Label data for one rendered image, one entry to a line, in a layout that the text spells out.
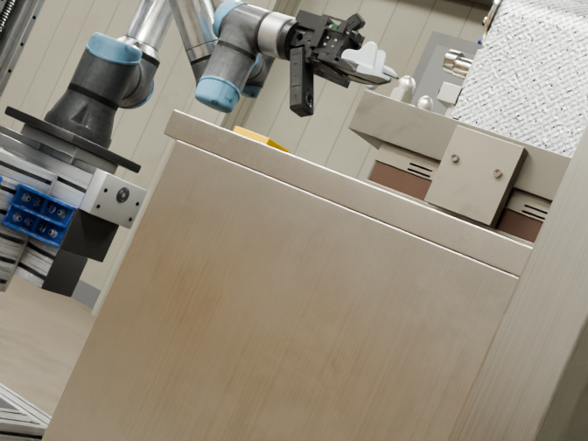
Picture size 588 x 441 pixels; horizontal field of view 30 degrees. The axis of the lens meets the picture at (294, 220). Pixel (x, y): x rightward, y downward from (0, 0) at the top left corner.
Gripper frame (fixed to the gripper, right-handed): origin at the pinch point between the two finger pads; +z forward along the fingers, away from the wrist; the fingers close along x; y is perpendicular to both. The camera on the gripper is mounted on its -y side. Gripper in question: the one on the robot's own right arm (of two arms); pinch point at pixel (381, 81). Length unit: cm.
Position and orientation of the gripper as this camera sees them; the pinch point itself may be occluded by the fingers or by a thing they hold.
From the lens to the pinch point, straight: 180.2
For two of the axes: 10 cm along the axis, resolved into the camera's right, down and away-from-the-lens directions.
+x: 4.7, 2.4, 8.5
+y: 4.1, -9.1, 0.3
